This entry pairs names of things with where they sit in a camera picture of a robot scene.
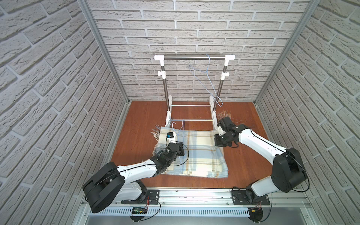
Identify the controller board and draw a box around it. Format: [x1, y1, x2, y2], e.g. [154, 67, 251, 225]
[248, 208, 263, 223]
[130, 207, 148, 222]

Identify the blue plaid fringed scarf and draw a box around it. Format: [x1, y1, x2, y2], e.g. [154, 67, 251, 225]
[151, 125, 228, 179]

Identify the aluminium corner frame post left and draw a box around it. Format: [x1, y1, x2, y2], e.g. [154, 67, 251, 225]
[78, 0, 130, 105]

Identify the aluminium corner frame post right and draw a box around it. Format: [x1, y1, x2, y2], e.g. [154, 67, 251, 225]
[253, 0, 321, 107]

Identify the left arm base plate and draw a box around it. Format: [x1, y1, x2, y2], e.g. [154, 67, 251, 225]
[121, 189, 160, 205]

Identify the right controller board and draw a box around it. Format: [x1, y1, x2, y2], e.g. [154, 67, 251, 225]
[248, 208, 263, 223]

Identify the aluminium corner frame post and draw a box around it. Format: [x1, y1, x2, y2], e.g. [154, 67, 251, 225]
[253, 0, 321, 107]
[78, 0, 130, 105]

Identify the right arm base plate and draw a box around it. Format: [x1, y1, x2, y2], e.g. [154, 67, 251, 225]
[231, 187, 271, 206]

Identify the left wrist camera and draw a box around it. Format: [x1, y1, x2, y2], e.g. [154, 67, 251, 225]
[166, 132, 177, 145]

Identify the blue wire hanger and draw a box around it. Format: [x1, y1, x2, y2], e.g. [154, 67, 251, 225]
[187, 54, 224, 107]
[170, 120, 185, 132]

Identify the white steel clothes rack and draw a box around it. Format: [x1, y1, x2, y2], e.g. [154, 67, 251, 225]
[153, 54, 236, 129]

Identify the left controller board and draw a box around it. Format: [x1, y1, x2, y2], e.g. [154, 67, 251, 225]
[130, 207, 148, 222]

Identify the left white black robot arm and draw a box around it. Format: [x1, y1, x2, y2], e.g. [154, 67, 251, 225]
[82, 141, 185, 213]

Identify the aluminium front rail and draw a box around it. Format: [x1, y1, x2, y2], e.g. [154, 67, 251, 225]
[73, 188, 320, 225]

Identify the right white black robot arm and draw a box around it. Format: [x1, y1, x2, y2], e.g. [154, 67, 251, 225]
[215, 117, 308, 203]

